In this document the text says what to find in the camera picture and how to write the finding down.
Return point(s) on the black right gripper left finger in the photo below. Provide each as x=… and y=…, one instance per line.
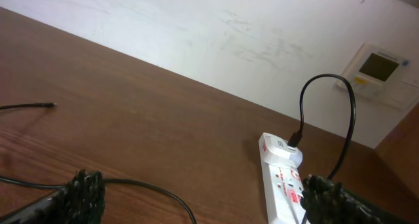
x=79, y=201

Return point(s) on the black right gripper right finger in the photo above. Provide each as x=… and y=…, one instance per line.
x=326, y=202

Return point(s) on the white USB charger adapter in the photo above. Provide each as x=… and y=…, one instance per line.
x=275, y=151

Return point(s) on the white power strip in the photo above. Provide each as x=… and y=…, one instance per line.
x=283, y=193

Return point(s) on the white wall thermostat panel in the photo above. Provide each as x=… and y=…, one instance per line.
x=382, y=76

